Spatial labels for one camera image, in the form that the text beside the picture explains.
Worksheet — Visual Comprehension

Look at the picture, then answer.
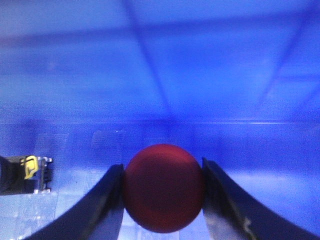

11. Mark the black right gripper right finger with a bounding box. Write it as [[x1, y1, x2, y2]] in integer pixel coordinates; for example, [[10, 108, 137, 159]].
[[202, 157, 319, 240]]

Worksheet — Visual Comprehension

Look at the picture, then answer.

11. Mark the large blue crate left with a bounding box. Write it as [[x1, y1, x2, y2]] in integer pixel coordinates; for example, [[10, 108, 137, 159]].
[[0, 0, 320, 240]]

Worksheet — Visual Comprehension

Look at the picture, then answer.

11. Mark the black yellow button switch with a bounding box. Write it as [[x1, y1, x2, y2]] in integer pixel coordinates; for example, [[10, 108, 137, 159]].
[[0, 155, 53, 196]]

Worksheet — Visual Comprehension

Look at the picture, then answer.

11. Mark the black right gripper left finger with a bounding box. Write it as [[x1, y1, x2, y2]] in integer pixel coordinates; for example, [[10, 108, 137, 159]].
[[26, 164, 124, 240]]

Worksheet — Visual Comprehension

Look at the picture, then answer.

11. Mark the red push button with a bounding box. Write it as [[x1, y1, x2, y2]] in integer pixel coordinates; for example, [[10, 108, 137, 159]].
[[122, 144, 205, 234]]

